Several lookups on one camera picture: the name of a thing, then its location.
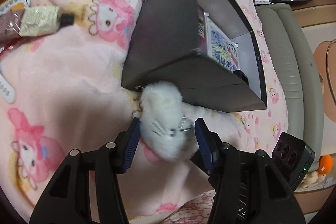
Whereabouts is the black colourful circle box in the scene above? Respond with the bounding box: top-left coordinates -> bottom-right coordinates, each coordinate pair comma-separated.
198,6 -> 207,53

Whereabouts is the pink cartoon print blanket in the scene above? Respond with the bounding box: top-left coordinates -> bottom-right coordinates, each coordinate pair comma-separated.
1,0 -> 289,222

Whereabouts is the orange toy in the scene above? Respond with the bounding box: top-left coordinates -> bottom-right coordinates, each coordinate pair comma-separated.
318,155 -> 333,174

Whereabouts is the grey sofa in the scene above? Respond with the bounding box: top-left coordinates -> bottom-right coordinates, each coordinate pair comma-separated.
256,4 -> 324,163

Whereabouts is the black square frame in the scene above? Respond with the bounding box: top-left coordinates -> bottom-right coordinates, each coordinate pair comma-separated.
232,70 -> 249,85

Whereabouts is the white plush toy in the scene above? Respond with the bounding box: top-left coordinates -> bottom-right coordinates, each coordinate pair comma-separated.
140,82 -> 199,162

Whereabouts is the brown cream tube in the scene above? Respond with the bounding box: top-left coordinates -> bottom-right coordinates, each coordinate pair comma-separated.
1,6 -> 75,42

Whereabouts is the dark grey storage box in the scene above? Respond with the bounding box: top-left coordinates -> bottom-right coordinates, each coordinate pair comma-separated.
121,0 -> 268,113

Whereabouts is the black camera device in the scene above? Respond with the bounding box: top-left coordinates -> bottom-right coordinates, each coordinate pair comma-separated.
272,132 -> 315,192

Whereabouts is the cartoon diamond painting kit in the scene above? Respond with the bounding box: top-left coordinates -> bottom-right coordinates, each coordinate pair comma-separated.
204,12 -> 240,72

